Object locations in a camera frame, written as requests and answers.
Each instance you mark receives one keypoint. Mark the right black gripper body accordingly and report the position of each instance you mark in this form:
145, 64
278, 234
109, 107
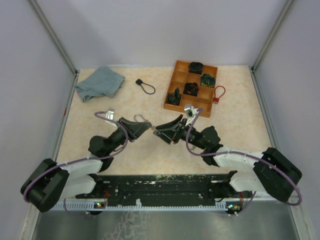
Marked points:
182, 133

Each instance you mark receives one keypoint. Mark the red cable lock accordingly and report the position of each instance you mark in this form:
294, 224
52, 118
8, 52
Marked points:
219, 92

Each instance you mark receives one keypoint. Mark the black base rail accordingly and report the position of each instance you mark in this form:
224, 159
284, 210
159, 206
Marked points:
216, 186

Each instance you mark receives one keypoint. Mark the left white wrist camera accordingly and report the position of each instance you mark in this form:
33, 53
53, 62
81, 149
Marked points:
109, 117

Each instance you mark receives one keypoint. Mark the white toothed cable duct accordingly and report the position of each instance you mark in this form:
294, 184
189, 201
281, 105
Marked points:
148, 204

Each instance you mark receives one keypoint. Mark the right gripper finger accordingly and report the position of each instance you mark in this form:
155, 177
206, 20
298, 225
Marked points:
172, 125
168, 136

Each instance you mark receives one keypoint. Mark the brass padlock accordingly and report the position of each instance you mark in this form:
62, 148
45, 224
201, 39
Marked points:
139, 118

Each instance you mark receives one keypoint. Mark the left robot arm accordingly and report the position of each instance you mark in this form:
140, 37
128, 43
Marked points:
52, 182

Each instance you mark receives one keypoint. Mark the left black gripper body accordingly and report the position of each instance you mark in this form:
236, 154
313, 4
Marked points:
130, 138

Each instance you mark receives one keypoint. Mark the wooden compartment tray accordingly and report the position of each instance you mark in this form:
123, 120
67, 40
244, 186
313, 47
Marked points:
191, 83

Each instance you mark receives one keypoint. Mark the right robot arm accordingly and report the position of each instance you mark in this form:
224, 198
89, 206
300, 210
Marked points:
268, 171

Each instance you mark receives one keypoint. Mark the blue folded cloth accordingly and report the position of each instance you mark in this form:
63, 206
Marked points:
103, 82

